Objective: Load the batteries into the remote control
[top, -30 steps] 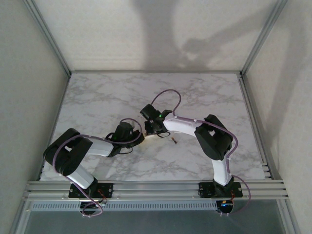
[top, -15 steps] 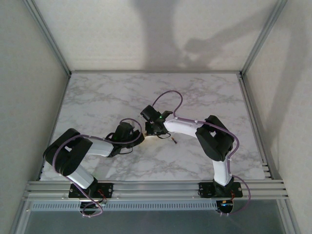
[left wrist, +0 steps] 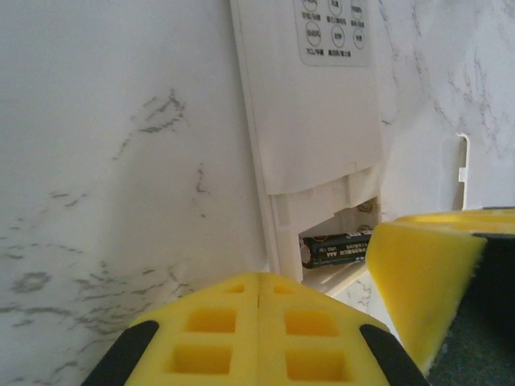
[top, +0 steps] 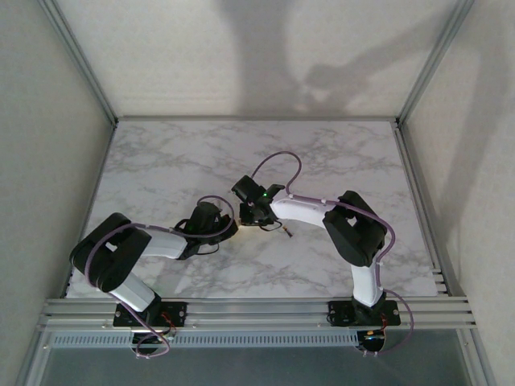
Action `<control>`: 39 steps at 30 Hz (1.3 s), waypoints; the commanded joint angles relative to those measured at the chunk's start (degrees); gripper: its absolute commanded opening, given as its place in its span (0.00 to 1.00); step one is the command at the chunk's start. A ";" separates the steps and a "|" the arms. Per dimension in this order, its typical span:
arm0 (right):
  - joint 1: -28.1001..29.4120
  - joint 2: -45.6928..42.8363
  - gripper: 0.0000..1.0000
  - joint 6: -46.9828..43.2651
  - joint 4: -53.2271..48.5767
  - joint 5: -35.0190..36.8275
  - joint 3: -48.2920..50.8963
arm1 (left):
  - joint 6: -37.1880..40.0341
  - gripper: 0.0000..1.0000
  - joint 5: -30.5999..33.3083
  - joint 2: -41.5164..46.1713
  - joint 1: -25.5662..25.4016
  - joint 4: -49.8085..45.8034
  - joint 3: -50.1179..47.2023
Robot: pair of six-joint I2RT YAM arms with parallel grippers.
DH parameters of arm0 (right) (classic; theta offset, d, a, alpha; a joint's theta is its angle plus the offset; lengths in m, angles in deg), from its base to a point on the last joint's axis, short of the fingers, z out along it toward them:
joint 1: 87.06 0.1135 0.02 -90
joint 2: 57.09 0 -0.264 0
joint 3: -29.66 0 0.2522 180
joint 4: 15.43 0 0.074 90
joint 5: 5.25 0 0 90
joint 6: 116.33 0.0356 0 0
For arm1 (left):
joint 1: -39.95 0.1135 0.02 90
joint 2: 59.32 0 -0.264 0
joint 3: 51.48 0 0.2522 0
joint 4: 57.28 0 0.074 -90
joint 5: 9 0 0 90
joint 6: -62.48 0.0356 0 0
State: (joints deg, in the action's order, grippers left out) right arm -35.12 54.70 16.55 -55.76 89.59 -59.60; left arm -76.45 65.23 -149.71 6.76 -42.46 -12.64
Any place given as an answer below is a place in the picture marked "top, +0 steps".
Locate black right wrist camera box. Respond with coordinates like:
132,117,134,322
231,175,266,203

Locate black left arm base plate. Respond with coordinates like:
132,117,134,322
112,301,189,327

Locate aluminium back rail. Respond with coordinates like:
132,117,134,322
114,115,402,124

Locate aluminium mounting rail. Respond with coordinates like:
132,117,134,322
38,296,476,333

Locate grey slotted cable duct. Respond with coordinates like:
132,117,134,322
42,330,361,349

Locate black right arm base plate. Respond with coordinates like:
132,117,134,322
328,299,400,326

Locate aluminium side rail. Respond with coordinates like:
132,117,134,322
392,120,480,299

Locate aluminium frame post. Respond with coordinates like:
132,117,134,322
38,0,118,125
396,0,476,125

